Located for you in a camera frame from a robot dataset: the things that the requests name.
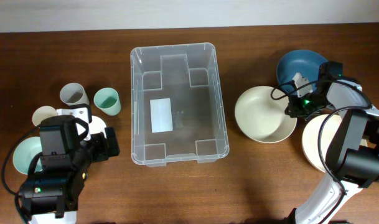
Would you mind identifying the cream cup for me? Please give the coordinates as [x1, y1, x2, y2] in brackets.
[32, 106, 58, 126]

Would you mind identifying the mint green small bowl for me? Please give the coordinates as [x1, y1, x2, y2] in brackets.
[13, 136, 42, 175]

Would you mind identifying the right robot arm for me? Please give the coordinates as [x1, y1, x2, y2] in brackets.
[284, 61, 379, 223]

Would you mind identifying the mint green cup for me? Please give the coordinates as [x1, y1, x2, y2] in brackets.
[93, 87, 121, 116]

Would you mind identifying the clear plastic storage container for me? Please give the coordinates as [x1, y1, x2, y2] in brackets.
[130, 42, 230, 167]

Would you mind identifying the white small bowl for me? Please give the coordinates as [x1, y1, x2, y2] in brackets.
[89, 116, 106, 135]

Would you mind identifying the dark blue plate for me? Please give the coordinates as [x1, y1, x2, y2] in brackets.
[276, 50, 328, 84]

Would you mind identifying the cream plate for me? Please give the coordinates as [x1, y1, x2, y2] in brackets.
[235, 86, 297, 144]
[302, 114, 342, 172]

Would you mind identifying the grey cup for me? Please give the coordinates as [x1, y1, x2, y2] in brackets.
[60, 83, 90, 106]

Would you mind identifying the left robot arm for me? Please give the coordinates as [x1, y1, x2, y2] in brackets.
[15, 115, 120, 223]

